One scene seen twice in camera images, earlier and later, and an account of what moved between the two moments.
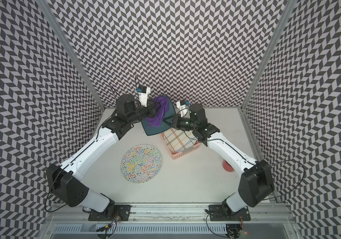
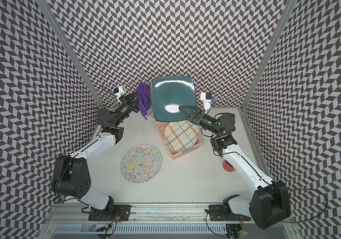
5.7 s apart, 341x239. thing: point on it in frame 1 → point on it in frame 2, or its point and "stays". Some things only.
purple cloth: [160, 104] → [144, 100]
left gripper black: [151, 109] → [128, 100]
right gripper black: [173, 123] → [199, 115]
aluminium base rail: [277, 221] stays
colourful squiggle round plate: [141, 164] stays
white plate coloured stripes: [178, 140] stays
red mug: [227, 167] stays
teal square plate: [152, 130] → [168, 93]
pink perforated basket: [176, 155] stays
